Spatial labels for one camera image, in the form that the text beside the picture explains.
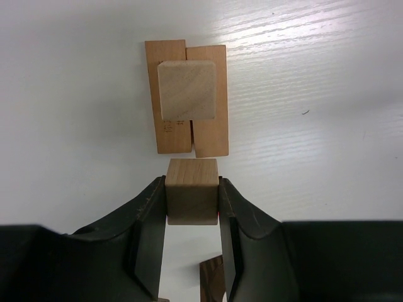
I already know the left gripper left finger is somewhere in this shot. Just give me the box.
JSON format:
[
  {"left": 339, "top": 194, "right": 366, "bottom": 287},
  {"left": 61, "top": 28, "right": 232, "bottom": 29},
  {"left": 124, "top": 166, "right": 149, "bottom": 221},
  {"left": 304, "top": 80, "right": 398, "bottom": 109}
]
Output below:
[{"left": 1, "top": 177, "right": 166, "bottom": 301}]

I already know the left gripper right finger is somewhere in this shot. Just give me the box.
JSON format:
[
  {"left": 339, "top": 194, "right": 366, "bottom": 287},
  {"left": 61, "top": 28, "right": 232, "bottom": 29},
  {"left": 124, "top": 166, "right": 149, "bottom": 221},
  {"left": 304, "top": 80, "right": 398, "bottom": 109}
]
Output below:
[{"left": 219, "top": 178, "right": 402, "bottom": 301}]

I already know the light wood cube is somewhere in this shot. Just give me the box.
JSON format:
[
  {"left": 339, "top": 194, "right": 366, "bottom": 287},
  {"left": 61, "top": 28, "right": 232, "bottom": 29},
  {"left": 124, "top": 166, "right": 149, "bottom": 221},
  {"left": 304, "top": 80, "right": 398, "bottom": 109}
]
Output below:
[{"left": 165, "top": 159, "right": 219, "bottom": 226}]

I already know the light wood plank block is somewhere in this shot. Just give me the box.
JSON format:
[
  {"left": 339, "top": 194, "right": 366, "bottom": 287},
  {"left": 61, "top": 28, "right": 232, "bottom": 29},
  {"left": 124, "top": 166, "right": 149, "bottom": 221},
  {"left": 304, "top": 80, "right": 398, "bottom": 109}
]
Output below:
[{"left": 186, "top": 45, "right": 229, "bottom": 158}]

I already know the pale wood cube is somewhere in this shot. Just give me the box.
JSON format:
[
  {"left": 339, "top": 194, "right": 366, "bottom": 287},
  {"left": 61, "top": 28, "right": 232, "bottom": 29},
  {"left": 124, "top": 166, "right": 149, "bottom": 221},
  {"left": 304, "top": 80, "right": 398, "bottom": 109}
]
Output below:
[{"left": 157, "top": 60, "right": 217, "bottom": 121}]

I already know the dark wood tall block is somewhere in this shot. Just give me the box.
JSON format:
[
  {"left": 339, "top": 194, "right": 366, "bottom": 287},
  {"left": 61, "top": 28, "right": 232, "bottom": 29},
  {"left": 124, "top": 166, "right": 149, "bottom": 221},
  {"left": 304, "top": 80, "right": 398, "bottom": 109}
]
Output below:
[{"left": 199, "top": 255, "right": 225, "bottom": 302}]

